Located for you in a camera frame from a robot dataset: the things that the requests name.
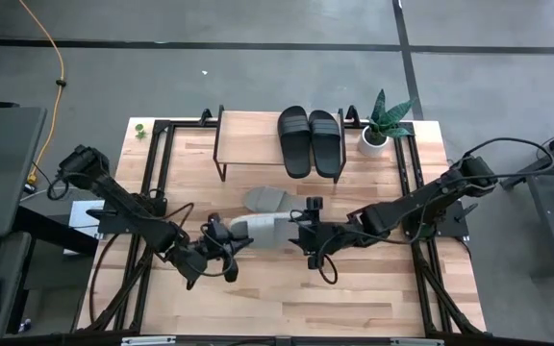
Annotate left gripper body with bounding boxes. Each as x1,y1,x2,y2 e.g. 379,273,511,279
203,230,239,284

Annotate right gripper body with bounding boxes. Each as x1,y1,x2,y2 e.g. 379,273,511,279
300,223,353,269

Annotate grey slide sandal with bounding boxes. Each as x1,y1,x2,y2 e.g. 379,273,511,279
228,211,308,250
242,185,310,215

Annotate black slide sandal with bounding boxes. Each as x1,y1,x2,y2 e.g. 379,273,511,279
308,109,344,179
277,105,313,180

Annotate snake plant white pot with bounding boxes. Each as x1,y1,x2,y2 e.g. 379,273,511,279
356,88,417,159

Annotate black metal stand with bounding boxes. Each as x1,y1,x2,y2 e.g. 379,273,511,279
500,119,554,280

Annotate black cable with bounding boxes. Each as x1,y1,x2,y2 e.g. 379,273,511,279
88,233,127,328
415,137,554,241
289,209,340,285
45,170,74,202
161,201,239,279

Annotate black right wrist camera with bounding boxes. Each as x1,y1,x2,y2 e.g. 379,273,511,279
305,195,325,225

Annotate wooden shelf black frame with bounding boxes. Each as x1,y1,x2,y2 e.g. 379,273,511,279
213,104,348,185

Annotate silver metal bracket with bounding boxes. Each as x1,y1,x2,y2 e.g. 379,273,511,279
390,337,446,346
120,334,177,346

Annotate black aluminium table frame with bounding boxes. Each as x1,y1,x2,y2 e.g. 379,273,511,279
77,106,488,337

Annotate white cable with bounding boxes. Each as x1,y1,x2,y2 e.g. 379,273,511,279
19,185,74,201

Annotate yellow cable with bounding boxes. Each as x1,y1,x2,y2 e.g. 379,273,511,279
16,0,66,186

